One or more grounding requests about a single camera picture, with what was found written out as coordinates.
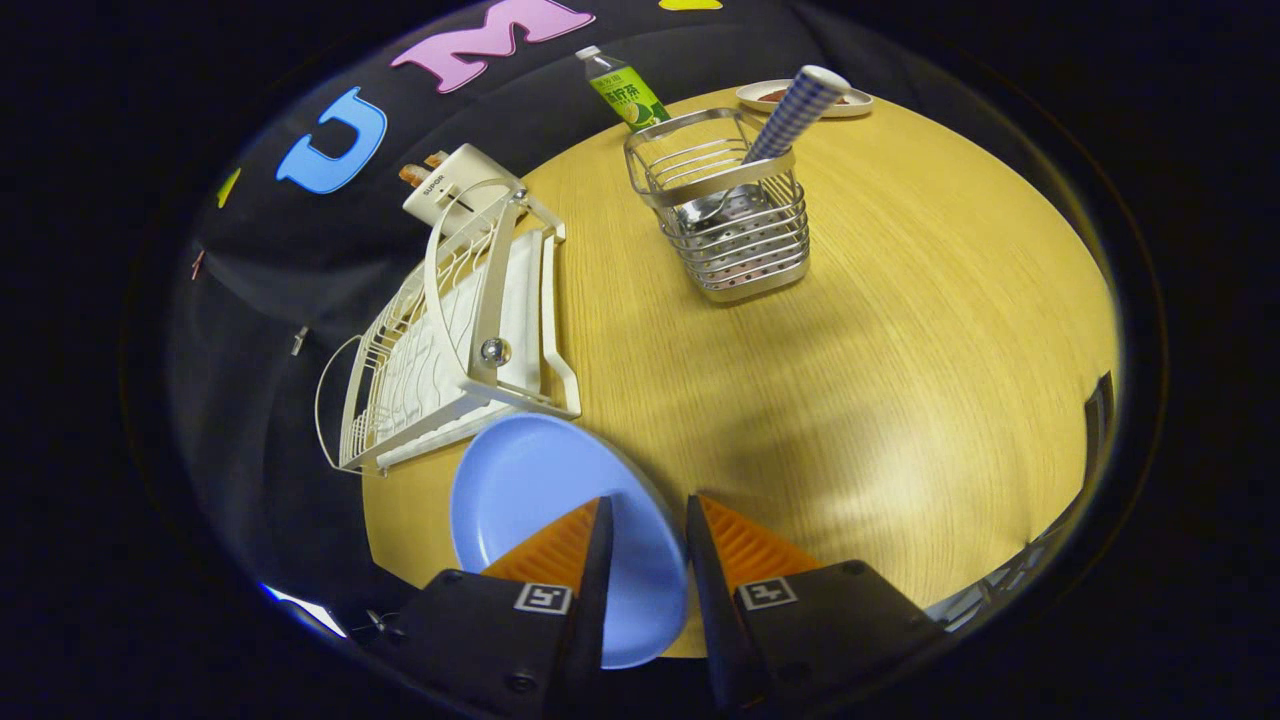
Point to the reddish clip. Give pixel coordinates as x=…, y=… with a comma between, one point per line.
x=197, y=264

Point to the white toaster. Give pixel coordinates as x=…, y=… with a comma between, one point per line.
x=450, y=190

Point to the blue plate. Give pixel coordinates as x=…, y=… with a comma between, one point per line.
x=530, y=480

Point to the white plate with meat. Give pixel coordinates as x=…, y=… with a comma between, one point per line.
x=850, y=106

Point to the green label drink bottle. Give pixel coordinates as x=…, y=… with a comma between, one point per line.
x=625, y=92

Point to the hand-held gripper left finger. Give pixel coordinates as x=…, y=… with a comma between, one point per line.
x=590, y=600

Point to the toast slice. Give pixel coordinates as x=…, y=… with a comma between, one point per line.
x=414, y=175
x=436, y=159

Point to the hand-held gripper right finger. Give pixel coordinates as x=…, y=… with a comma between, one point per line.
x=715, y=600

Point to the white clip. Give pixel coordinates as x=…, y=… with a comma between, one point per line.
x=298, y=341

